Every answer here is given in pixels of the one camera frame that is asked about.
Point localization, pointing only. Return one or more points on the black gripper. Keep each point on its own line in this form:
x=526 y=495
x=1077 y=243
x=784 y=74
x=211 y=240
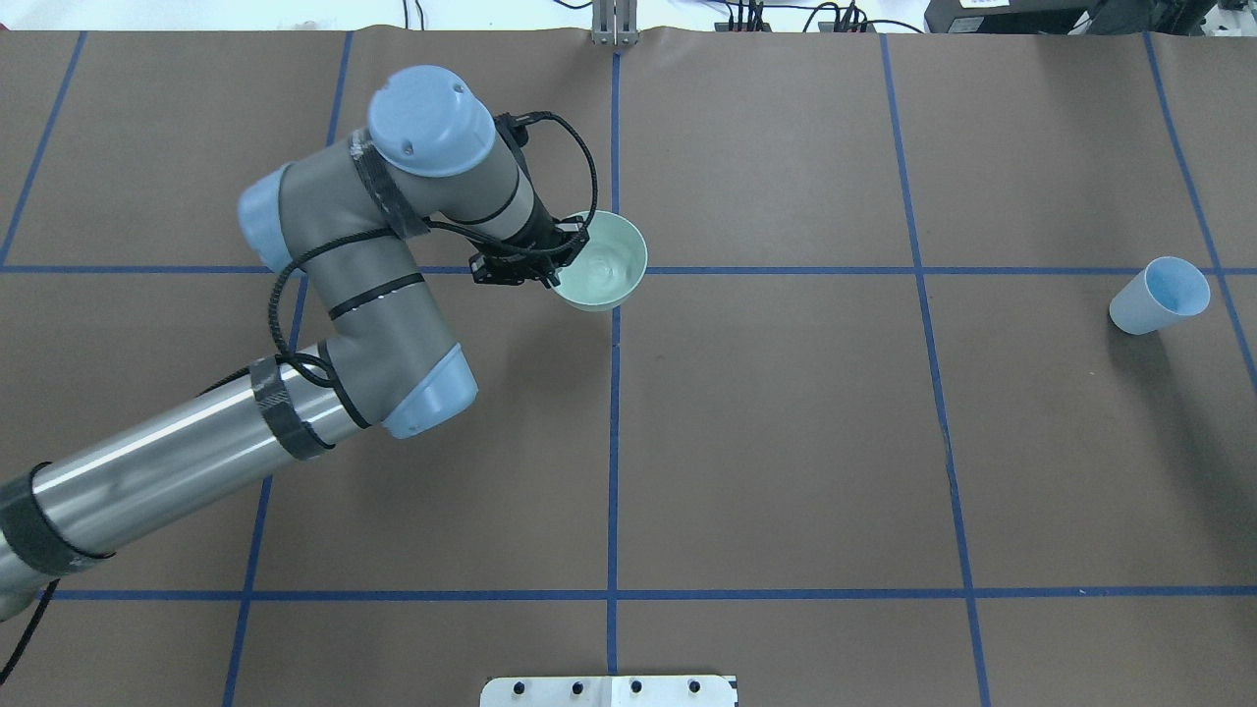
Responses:
x=541 y=236

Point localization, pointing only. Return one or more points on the green bowl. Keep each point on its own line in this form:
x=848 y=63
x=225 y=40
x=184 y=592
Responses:
x=608 y=269

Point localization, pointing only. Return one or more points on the blue cup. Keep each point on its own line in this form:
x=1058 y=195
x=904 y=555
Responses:
x=1166 y=291

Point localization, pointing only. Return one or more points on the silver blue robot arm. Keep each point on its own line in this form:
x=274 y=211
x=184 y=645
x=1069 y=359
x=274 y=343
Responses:
x=357 y=340

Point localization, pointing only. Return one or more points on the orange black usb hub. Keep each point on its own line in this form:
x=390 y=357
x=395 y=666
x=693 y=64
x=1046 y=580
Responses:
x=826 y=17

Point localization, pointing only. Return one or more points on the black box white label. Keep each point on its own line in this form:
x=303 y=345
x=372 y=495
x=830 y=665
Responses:
x=1005 y=17

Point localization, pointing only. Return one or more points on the aluminium frame post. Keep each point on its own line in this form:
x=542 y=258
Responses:
x=614 y=23

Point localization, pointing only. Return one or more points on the white pedestal column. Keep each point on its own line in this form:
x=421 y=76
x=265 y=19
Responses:
x=641 y=690

